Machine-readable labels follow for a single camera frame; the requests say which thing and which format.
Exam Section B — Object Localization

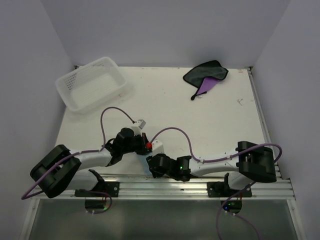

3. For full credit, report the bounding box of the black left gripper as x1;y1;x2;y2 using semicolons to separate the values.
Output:
121;131;151;155

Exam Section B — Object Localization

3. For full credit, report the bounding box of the light blue towel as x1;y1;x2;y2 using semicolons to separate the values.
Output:
142;154;152;176

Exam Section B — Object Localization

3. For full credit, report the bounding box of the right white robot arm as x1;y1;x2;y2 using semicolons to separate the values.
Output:
146;141;277;197

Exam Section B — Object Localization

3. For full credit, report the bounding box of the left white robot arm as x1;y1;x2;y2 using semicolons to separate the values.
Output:
30;128;152;198

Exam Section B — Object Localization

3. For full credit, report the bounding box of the white perforated plastic basket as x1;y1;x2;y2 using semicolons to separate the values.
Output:
55;57;128;114

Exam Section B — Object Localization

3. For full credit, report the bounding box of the dark grey purple cloth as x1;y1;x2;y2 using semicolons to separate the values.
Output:
182;60;229;101

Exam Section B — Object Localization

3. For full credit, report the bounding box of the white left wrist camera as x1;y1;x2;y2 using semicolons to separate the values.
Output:
131;119;146;136

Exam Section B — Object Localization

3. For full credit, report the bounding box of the red cable connector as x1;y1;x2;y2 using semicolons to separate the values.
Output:
146;142;152;149

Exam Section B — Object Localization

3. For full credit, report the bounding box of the aluminium mounting rail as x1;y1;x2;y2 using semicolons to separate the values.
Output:
32;174;296;201

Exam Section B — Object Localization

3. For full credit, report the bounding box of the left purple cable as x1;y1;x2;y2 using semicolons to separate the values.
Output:
21;106;136;213

